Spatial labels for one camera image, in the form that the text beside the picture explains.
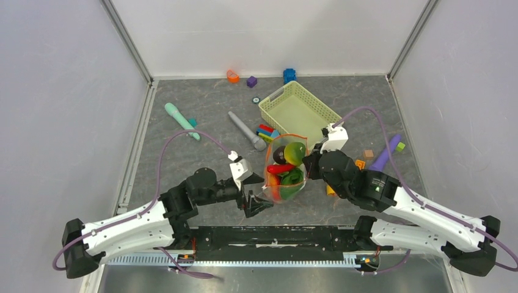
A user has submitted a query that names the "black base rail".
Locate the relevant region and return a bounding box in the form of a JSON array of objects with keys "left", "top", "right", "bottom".
[{"left": 153, "top": 225, "right": 394, "bottom": 262}]

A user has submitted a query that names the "dark green round fruit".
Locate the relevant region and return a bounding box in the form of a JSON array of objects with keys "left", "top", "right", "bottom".
[{"left": 283, "top": 142, "right": 307, "bottom": 166}]

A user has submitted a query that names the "red chili pepper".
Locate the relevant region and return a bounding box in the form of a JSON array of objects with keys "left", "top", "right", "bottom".
[{"left": 266, "top": 164, "right": 296, "bottom": 175}]

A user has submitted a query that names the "mint green toy pen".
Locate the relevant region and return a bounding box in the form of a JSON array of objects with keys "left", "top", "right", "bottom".
[{"left": 164, "top": 103, "right": 194, "bottom": 130}]

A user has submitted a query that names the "multicolour brick block stack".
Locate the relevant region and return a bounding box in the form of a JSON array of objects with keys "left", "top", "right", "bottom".
[{"left": 256, "top": 124, "right": 280, "bottom": 143}]

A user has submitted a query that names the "purple cylinder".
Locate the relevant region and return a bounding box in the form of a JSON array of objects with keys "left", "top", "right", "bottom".
[{"left": 368, "top": 134, "right": 402, "bottom": 172}]

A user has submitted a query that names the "teal small block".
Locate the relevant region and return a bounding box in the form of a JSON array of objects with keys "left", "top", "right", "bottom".
[{"left": 188, "top": 118, "right": 197, "bottom": 128}]

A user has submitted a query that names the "yellow arch block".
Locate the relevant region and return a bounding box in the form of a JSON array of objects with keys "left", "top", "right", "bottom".
[{"left": 326, "top": 185, "right": 337, "bottom": 197}]

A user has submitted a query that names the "orange semicircle block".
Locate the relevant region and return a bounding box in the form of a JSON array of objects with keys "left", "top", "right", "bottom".
[{"left": 226, "top": 70, "right": 240, "bottom": 84}]

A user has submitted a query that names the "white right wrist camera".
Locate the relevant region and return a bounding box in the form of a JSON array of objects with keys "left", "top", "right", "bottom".
[{"left": 320, "top": 123, "right": 349, "bottom": 154}]

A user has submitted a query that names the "green cube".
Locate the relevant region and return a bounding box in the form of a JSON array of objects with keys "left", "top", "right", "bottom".
[{"left": 396, "top": 142, "right": 406, "bottom": 152}]

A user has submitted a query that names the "purple small brick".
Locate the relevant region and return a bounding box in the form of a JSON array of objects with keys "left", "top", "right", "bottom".
[{"left": 246, "top": 76, "right": 258, "bottom": 88}]

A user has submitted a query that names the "red orange pepper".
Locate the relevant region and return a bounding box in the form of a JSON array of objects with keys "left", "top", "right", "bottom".
[{"left": 266, "top": 173, "right": 281, "bottom": 201}]

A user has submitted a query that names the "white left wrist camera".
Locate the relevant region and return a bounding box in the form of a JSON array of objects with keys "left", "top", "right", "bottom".
[{"left": 228, "top": 151, "right": 253, "bottom": 191}]

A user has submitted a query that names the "dark purple plum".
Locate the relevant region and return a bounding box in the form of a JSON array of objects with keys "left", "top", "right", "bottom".
[{"left": 272, "top": 146, "right": 286, "bottom": 165}]

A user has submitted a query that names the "grey toy microphone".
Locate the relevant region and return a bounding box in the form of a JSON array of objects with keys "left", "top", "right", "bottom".
[{"left": 228, "top": 111, "right": 267, "bottom": 151}]

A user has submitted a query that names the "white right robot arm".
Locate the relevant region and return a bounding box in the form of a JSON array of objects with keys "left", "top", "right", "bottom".
[{"left": 302, "top": 151, "right": 500, "bottom": 277}]

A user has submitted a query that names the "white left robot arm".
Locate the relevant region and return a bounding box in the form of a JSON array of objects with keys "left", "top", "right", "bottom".
[{"left": 62, "top": 168, "right": 273, "bottom": 279}]

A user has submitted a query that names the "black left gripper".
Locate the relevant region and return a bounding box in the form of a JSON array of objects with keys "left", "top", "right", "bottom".
[{"left": 197, "top": 173, "right": 274, "bottom": 217}]

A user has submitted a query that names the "clear zip bag orange zipper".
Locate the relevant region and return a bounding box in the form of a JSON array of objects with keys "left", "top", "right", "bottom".
[{"left": 263, "top": 134, "right": 308, "bottom": 203}]

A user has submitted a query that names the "pale green perforated basket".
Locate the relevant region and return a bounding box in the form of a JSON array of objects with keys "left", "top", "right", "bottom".
[{"left": 258, "top": 81, "right": 341, "bottom": 148}]

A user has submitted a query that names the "orange building brick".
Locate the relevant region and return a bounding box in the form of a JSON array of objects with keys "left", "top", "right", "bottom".
[{"left": 355, "top": 159, "right": 366, "bottom": 170}]

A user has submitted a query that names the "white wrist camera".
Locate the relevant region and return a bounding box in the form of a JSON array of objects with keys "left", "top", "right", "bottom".
[
  {"left": 320, "top": 123, "right": 349, "bottom": 154},
  {"left": 228, "top": 151, "right": 253, "bottom": 191}
]

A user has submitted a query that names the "blue small brick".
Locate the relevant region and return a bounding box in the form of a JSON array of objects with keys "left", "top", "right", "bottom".
[{"left": 283, "top": 68, "right": 297, "bottom": 84}]

